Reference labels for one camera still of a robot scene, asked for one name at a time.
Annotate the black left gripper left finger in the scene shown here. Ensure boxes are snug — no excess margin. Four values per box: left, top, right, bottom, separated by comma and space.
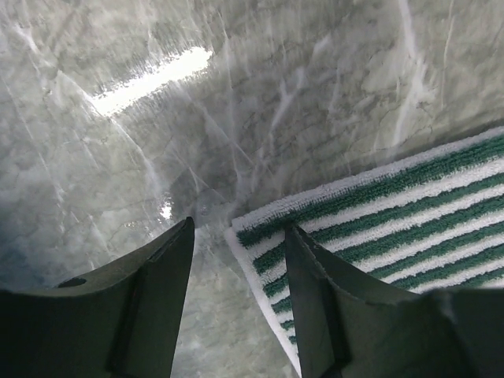
1, 218, 195, 377

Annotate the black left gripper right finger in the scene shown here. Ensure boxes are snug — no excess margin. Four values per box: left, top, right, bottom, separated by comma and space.
285, 225, 503, 377

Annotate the green white striped towel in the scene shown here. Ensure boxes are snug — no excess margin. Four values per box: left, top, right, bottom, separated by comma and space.
226, 127, 503, 366

